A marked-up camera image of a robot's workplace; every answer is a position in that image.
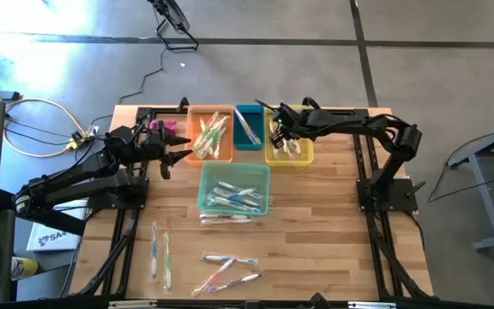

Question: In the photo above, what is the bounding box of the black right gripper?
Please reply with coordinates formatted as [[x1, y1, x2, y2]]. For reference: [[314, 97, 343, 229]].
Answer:
[[269, 103, 316, 149]]

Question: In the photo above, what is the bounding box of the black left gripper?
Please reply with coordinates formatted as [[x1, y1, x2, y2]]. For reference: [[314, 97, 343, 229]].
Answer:
[[142, 128, 194, 180]]

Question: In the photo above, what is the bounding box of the green translucent plastic bin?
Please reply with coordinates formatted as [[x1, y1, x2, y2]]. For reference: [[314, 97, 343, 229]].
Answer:
[[196, 161, 272, 217]]

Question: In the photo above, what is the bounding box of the yellow-green toothbrush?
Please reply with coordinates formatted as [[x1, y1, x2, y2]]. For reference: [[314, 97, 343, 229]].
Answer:
[[206, 114, 231, 149]]

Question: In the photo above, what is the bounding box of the blue toothbrush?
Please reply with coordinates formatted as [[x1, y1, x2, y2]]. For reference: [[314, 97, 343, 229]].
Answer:
[[225, 187, 257, 199], [210, 199, 262, 215], [207, 196, 261, 214], [149, 221, 160, 280], [201, 252, 260, 267]]

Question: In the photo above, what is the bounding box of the magenta plastic bin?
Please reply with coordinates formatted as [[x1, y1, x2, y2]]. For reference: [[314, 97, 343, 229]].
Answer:
[[148, 118, 178, 134]]

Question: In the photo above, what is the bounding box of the teal plastic bin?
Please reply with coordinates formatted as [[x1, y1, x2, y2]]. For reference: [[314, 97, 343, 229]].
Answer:
[[232, 104, 266, 152]]

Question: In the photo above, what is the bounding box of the yellow plastic bin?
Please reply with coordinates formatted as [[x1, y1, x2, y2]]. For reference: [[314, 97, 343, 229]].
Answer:
[[263, 105, 315, 167]]

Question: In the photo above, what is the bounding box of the orange plastic bin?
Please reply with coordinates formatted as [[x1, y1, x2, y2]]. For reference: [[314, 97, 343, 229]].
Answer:
[[184, 105, 234, 167]]

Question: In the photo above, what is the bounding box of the yellow power plug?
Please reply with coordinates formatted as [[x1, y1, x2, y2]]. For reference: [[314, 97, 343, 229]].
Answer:
[[65, 130, 93, 151]]

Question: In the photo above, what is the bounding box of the black floor fan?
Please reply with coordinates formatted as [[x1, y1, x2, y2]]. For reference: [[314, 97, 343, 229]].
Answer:
[[147, 0, 200, 52]]

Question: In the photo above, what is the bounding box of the white printed box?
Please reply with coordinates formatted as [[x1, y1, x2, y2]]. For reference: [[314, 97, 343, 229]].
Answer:
[[26, 199, 88, 253]]

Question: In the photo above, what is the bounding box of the white label plate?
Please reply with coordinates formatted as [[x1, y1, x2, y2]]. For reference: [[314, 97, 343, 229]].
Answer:
[[107, 300, 158, 309], [347, 301, 397, 309]]

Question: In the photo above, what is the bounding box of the yellow can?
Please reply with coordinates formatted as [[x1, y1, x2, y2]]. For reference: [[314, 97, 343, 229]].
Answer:
[[10, 256, 39, 282]]

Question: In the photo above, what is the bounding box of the grey metal table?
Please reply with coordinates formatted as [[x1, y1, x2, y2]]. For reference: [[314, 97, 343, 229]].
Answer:
[[446, 118, 494, 253]]

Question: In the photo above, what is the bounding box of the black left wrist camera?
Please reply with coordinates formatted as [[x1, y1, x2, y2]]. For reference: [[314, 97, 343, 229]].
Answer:
[[152, 139, 172, 159]]

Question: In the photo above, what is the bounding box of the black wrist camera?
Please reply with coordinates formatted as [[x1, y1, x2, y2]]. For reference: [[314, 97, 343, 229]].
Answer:
[[279, 109, 302, 130], [152, 139, 172, 159]]

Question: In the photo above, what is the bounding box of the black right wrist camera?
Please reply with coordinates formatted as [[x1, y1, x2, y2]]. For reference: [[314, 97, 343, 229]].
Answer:
[[279, 109, 302, 130]]

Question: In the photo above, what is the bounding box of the black fan power cable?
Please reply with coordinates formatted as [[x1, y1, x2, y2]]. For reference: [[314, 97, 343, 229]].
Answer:
[[87, 16, 166, 130]]

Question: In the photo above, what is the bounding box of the yellow cable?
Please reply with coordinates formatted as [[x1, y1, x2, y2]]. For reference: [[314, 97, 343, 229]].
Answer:
[[0, 70, 89, 159]]

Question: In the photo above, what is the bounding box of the thin black cable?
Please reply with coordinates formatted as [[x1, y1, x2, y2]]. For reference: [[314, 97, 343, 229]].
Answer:
[[443, 131, 494, 169]]

